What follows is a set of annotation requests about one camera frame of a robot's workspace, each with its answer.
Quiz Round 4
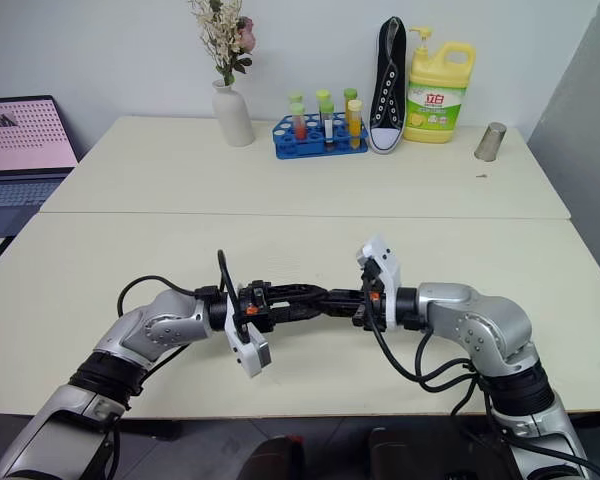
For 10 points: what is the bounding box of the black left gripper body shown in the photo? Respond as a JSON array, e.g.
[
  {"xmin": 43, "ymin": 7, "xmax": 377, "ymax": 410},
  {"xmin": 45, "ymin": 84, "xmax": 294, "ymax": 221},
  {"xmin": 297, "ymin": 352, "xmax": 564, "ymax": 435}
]
[{"xmin": 236, "ymin": 280, "xmax": 278, "ymax": 335}]

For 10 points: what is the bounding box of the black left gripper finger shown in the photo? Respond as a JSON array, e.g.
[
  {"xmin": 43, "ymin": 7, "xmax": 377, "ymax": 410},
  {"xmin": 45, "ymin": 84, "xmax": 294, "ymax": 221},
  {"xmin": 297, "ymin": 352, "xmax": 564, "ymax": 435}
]
[
  {"xmin": 272, "ymin": 282, "xmax": 328, "ymax": 303},
  {"xmin": 273, "ymin": 302, "xmax": 326, "ymax": 324}
]

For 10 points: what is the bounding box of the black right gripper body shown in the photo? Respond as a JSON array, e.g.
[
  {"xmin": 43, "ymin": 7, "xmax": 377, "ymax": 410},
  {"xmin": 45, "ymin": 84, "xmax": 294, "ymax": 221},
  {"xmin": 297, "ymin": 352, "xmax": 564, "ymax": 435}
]
[{"xmin": 351, "ymin": 268, "xmax": 385, "ymax": 332}]

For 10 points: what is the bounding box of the blue test tube rack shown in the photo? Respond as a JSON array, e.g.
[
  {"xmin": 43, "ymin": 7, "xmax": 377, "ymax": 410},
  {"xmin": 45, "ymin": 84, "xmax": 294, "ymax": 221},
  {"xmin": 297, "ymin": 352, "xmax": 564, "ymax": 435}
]
[{"xmin": 271, "ymin": 112, "xmax": 370, "ymax": 161}]

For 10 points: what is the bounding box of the dark rounded shape red spot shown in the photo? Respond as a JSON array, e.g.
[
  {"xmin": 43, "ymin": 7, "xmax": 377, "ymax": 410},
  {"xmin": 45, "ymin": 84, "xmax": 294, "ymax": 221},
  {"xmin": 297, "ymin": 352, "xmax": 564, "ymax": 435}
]
[{"xmin": 238, "ymin": 434, "xmax": 307, "ymax": 480}]

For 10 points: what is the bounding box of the green-capped tube white label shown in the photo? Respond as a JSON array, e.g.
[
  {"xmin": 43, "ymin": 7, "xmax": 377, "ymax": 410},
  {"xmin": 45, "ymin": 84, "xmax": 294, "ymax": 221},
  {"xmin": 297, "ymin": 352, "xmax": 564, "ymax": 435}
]
[{"xmin": 318, "ymin": 99, "xmax": 336, "ymax": 152}]

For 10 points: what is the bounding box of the green-capped tube red liquid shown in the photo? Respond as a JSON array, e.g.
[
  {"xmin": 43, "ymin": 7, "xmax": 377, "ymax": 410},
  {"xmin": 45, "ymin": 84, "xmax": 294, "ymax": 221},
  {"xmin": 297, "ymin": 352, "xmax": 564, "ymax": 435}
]
[{"xmin": 288, "ymin": 101, "xmax": 308, "ymax": 141}]

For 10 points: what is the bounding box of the yellow-capped tube orange liquid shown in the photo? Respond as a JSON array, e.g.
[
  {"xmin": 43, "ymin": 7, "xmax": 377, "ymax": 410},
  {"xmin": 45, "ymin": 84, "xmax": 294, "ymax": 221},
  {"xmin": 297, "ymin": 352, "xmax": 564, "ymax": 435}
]
[{"xmin": 345, "ymin": 98, "xmax": 365, "ymax": 150}]

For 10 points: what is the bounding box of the white ceramic vase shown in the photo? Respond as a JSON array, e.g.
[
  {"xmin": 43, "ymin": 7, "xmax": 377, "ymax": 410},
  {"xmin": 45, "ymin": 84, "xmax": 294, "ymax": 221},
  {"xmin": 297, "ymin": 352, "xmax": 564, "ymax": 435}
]
[{"xmin": 210, "ymin": 79, "xmax": 257, "ymax": 148}]

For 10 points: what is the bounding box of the black canvas sneaker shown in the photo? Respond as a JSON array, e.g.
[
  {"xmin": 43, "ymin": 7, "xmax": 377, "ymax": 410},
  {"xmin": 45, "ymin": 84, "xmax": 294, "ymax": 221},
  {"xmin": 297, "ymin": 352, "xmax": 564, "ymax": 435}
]
[{"xmin": 367, "ymin": 16, "xmax": 409, "ymax": 155}]

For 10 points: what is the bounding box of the steel metal cup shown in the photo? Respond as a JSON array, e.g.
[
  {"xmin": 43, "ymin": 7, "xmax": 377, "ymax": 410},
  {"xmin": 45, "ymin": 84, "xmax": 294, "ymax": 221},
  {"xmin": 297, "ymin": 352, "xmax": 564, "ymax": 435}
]
[{"xmin": 473, "ymin": 122, "xmax": 508, "ymax": 163}]

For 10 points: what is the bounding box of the yellow detergent pump bottle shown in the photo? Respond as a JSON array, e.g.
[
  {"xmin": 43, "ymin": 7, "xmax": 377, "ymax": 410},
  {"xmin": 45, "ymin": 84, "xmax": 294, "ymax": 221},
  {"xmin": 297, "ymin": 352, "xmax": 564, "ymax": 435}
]
[{"xmin": 403, "ymin": 26, "xmax": 478, "ymax": 145}]

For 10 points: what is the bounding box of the pink artificial rose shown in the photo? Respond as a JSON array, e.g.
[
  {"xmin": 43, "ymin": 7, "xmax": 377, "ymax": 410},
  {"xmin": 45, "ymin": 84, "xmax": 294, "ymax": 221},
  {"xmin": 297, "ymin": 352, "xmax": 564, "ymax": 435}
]
[{"xmin": 233, "ymin": 16, "xmax": 256, "ymax": 75}]

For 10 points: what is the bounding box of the cream dried flower sprig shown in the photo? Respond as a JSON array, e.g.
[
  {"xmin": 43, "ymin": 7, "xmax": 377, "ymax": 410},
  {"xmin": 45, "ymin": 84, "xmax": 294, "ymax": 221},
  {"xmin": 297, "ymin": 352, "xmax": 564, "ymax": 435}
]
[{"xmin": 187, "ymin": 0, "xmax": 245, "ymax": 87}]

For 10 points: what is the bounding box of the open laptop pink screen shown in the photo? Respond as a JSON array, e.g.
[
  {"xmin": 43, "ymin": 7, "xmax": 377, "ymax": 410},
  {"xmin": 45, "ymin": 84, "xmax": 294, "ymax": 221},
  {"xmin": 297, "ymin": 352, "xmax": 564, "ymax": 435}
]
[{"xmin": 0, "ymin": 95, "xmax": 81, "ymax": 239}]

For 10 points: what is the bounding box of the grey partition panel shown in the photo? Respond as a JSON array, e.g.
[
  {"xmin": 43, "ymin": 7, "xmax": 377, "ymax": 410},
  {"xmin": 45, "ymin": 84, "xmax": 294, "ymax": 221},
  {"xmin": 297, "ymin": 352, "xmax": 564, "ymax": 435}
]
[{"xmin": 526, "ymin": 0, "xmax": 600, "ymax": 221}]

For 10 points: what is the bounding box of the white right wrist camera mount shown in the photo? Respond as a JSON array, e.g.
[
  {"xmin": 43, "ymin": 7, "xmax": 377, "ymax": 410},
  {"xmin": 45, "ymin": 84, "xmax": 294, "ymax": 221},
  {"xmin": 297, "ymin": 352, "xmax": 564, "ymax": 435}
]
[{"xmin": 353, "ymin": 233, "xmax": 404, "ymax": 332}]

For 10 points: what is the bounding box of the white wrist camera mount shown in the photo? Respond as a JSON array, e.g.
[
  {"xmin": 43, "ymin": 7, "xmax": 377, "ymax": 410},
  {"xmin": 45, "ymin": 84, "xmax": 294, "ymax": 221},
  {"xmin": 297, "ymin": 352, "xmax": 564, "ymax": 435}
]
[
  {"xmin": 223, "ymin": 293, "xmax": 272, "ymax": 379},
  {"xmin": 353, "ymin": 233, "xmax": 404, "ymax": 332}
]

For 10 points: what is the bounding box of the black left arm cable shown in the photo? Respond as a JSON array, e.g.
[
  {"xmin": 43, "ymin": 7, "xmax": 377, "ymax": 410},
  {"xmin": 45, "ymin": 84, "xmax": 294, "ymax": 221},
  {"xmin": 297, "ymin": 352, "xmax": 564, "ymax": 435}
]
[{"xmin": 115, "ymin": 248, "xmax": 251, "ymax": 381}]

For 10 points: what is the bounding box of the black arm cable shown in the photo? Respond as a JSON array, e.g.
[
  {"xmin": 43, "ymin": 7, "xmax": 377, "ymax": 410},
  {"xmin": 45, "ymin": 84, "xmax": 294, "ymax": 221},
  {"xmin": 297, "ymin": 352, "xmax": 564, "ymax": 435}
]
[
  {"xmin": 369, "ymin": 317, "xmax": 600, "ymax": 480},
  {"xmin": 115, "ymin": 248, "xmax": 251, "ymax": 381}
]

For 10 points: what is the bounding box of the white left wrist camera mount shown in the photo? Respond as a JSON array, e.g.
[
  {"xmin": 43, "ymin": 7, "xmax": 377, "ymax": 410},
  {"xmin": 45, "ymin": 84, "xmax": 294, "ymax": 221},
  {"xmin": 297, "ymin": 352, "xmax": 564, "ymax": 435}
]
[{"xmin": 223, "ymin": 293, "xmax": 272, "ymax": 379}]

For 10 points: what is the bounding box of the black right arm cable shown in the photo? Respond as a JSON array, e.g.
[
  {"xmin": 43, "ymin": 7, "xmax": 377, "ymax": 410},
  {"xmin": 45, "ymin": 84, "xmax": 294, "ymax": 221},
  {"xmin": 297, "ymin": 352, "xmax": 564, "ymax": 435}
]
[{"xmin": 369, "ymin": 317, "xmax": 600, "ymax": 480}]

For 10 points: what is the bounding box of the black table frame bar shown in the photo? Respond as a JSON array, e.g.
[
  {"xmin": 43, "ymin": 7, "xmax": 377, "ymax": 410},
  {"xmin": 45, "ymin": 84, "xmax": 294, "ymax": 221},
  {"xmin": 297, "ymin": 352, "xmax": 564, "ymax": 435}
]
[{"xmin": 118, "ymin": 418, "xmax": 184, "ymax": 442}]

